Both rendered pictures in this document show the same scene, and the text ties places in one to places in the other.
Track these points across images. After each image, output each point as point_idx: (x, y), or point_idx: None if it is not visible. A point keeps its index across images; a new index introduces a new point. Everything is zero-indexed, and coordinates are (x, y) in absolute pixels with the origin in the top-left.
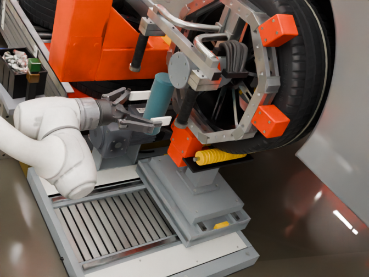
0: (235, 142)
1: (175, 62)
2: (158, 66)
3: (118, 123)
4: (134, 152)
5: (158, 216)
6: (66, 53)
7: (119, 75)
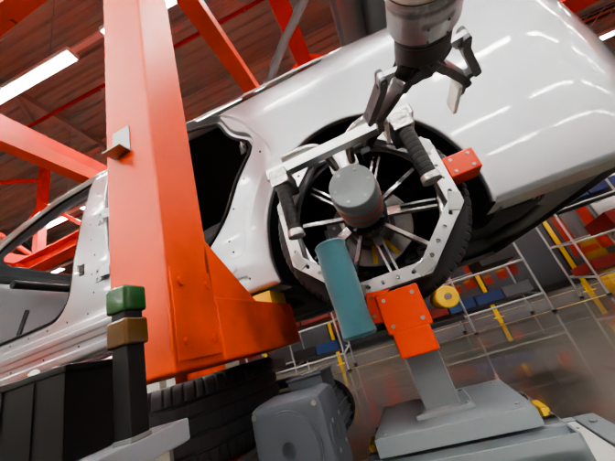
0: (447, 246)
1: (339, 184)
2: (275, 326)
3: (457, 37)
4: None
5: None
6: (169, 300)
7: (247, 343)
